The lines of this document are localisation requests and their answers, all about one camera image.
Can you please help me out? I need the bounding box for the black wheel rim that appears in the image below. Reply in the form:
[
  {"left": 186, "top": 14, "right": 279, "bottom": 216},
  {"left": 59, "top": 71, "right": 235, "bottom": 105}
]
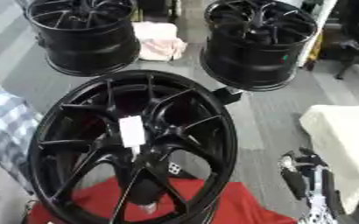
[
  {"left": 199, "top": 0, "right": 320, "bottom": 92},
  {"left": 23, "top": 0, "right": 143, "bottom": 78}
]

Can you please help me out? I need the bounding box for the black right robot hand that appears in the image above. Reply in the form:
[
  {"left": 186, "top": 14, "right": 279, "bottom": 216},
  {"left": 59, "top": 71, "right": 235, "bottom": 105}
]
[{"left": 278, "top": 147, "right": 342, "bottom": 208}]

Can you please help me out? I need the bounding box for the black wheel stand bracket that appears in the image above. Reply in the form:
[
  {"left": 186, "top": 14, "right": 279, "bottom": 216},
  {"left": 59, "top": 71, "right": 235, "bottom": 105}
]
[{"left": 210, "top": 86, "right": 246, "bottom": 105}]

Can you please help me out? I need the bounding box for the blue white checked cloth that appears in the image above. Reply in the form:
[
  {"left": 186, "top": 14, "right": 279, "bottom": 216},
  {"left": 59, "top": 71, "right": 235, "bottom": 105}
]
[{"left": 0, "top": 84, "right": 45, "bottom": 193}]

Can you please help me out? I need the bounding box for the black spoked wheel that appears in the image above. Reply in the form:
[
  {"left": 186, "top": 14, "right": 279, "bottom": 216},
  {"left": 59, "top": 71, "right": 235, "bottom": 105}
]
[{"left": 25, "top": 69, "right": 240, "bottom": 224}]

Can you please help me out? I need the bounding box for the pink cloth bundle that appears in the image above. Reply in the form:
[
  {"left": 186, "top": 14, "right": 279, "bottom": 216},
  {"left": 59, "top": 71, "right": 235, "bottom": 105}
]
[{"left": 131, "top": 21, "right": 189, "bottom": 62}]

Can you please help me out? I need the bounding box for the cream cloth covered object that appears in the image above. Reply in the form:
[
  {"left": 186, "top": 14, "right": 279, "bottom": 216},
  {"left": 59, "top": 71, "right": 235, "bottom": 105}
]
[{"left": 297, "top": 104, "right": 359, "bottom": 215}]

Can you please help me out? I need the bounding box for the black office chair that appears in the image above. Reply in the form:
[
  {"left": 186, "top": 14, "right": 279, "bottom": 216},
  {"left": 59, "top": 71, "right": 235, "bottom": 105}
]
[{"left": 333, "top": 0, "right": 359, "bottom": 81}]

